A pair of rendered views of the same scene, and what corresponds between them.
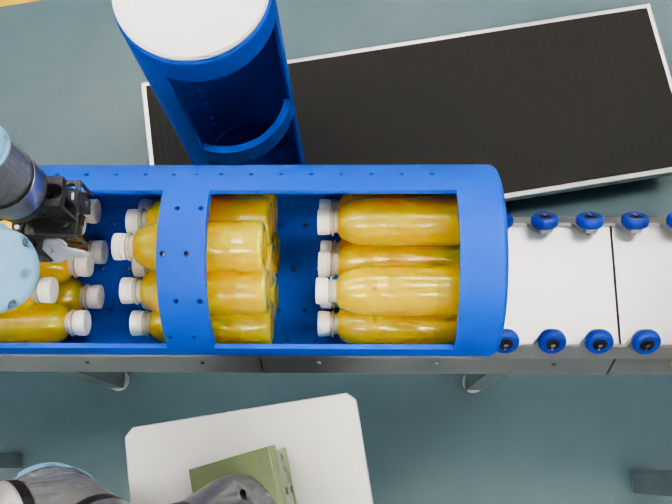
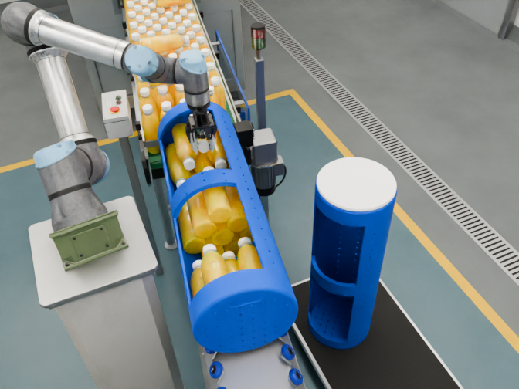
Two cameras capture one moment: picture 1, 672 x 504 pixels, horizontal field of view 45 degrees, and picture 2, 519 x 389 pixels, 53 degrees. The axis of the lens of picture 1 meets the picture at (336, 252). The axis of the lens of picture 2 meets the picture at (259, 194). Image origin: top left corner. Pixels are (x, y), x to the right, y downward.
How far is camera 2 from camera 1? 0.97 m
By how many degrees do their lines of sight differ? 44
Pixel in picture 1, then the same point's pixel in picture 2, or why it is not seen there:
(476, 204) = (257, 275)
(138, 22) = (329, 170)
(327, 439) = (133, 261)
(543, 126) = not seen: outside the picture
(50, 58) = not seen: hidden behind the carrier
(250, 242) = (217, 204)
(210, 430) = (133, 221)
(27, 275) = (139, 67)
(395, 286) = (214, 270)
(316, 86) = (404, 341)
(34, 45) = not seen: hidden behind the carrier
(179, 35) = (329, 184)
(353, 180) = (258, 231)
